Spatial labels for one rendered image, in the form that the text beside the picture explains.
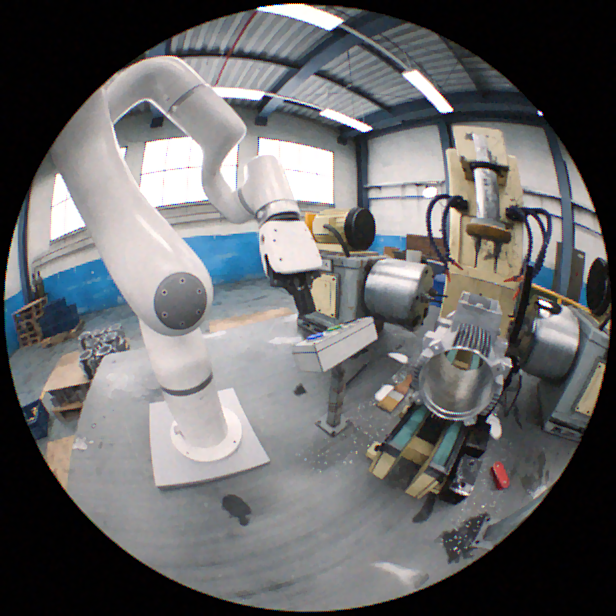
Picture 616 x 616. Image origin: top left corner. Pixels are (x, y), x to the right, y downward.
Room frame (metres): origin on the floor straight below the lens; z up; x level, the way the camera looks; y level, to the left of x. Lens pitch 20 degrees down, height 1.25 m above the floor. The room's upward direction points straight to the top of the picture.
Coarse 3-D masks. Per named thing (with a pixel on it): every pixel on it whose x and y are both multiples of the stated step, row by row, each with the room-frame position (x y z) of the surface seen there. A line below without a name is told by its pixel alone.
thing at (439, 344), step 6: (450, 318) 0.39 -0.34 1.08; (432, 342) 0.28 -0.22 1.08; (438, 342) 0.26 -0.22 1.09; (444, 342) 0.26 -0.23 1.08; (432, 348) 0.27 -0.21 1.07; (438, 348) 0.26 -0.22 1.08; (444, 348) 0.25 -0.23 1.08; (492, 360) 0.19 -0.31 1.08; (498, 360) 0.18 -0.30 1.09; (492, 366) 0.18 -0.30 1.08; (498, 366) 0.17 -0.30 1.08; (498, 372) 0.17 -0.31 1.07; (414, 396) 0.27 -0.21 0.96; (420, 396) 0.26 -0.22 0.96; (420, 402) 0.26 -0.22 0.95; (468, 420) 0.17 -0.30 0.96; (474, 420) 0.17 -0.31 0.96
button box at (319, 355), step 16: (368, 320) 0.38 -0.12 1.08; (336, 336) 0.32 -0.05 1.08; (352, 336) 0.34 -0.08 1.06; (368, 336) 0.36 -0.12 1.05; (304, 352) 0.30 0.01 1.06; (320, 352) 0.28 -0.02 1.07; (336, 352) 0.30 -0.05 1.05; (352, 352) 0.32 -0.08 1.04; (304, 368) 0.30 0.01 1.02; (320, 368) 0.27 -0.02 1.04
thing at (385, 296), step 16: (384, 272) 0.68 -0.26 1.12; (400, 272) 0.65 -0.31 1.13; (416, 272) 0.61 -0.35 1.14; (432, 272) 0.70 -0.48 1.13; (368, 288) 0.71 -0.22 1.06; (384, 288) 0.65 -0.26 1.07; (400, 288) 0.61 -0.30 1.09; (416, 288) 0.58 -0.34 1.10; (432, 288) 0.67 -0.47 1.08; (368, 304) 0.71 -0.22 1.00; (384, 304) 0.64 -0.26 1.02; (400, 304) 0.60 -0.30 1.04; (416, 304) 0.58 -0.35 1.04; (384, 320) 0.68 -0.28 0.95; (400, 320) 0.61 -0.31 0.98; (416, 320) 0.60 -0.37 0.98
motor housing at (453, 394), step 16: (448, 336) 0.30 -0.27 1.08; (464, 336) 0.24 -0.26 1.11; (480, 336) 0.26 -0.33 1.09; (432, 352) 0.28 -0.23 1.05; (480, 352) 0.21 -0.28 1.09; (496, 352) 0.23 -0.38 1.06; (416, 368) 0.29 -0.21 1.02; (432, 368) 0.32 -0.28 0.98; (448, 368) 0.36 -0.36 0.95; (480, 368) 0.31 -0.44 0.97; (416, 384) 0.28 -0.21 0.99; (432, 384) 0.29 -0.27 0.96; (448, 384) 0.30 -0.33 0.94; (464, 384) 0.29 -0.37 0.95; (480, 384) 0.24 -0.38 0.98; (496, 384) 0.17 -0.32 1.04; (432, 400) 0.26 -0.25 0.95; (448, 400) 0.25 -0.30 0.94; (464, 400) 0.23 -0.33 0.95; (480, 400) 0.19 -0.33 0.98; (496, 400) 0.15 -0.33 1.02; (432, 416) 0.23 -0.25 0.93; (448, 416) 0.21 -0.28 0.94; (464, 416) 0.19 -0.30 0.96
